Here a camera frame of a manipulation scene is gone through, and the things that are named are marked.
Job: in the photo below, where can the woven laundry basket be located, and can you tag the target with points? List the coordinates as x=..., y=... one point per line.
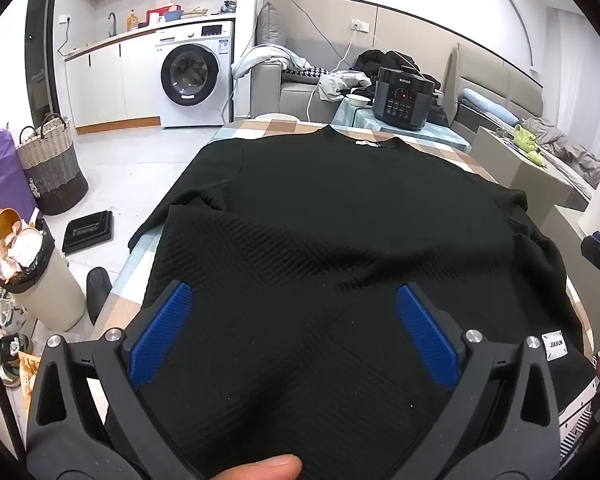
x=52, y=170

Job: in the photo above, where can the light grey garment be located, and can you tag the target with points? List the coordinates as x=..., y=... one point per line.
x=342, y=85

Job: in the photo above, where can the white green sneaker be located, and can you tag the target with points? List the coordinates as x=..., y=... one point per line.
x=0, y=307
x=12, y=360

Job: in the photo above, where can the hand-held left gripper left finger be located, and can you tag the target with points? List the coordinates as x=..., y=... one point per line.
x=160, y=335

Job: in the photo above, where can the white washing machine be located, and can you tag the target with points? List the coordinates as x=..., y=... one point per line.
x=195, y=70

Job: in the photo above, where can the beige trash bin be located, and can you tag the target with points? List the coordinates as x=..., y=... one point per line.
x=50, y=290

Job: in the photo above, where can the black pressure cooker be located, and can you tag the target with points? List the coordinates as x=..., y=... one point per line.
x=402, y=95

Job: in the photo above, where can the black flat tray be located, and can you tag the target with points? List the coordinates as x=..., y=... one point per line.
x=87, y=232

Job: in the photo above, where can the purple bag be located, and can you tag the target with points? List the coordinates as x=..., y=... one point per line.
x=0, y=170

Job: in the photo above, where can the black knit sweater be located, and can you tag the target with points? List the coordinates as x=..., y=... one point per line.
x=305, y=235

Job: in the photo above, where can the grey upright cushion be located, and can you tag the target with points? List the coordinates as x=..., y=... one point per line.
x=271, y=25

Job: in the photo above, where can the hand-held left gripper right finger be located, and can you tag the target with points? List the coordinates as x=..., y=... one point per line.
x=425, y=335

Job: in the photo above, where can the yellow bottle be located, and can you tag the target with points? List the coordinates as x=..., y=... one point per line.
x=132, y=21

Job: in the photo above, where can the checked tablecloth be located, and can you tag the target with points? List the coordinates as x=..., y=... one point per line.
x=275, y=127

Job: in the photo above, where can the white curtain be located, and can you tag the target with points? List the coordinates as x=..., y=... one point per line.
x=580, y=85

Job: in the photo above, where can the orange snack wrapper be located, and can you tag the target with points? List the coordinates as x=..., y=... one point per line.
x=30, y=367

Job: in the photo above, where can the white kitchen cabinet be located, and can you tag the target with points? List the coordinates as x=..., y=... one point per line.
x=105, y=85

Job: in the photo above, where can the person's left hand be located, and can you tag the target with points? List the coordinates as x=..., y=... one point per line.
x=260, y=467

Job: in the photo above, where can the houndstooth cushion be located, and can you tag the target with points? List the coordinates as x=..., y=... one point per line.
x=305, y=72

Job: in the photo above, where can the white grey blanket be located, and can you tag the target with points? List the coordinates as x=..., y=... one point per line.
x=260, y=55

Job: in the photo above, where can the light blue pillow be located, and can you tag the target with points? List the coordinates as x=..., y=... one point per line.
x=487, y=105

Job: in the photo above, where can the kitchen faucet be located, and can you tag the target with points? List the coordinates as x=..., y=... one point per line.
x=112, y=22

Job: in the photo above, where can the white bowl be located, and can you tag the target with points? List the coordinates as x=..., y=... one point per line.
x=357, y=100

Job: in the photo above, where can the black slipper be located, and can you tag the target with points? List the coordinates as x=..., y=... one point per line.
x=99, y=295

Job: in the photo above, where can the grey sofa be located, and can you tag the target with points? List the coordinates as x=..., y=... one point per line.
x=290, y=95

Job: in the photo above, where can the gold paper bowl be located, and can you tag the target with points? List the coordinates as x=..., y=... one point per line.
x=7, y=225

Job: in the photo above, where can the grey crumpled clothes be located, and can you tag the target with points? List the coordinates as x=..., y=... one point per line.
x=570, y=150

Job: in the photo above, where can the white wall socket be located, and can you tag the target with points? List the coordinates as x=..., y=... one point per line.
x=361, y=24

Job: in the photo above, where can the beige low cabinet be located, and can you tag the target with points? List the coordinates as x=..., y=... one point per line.
x=520, y=175

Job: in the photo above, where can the teal cloth side table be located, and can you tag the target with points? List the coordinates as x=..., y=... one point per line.
x=430, y=135

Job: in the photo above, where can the green toy figure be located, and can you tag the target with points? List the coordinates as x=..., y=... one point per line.
x=527, y=142

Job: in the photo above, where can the red box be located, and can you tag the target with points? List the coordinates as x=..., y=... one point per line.
x=160, y=12

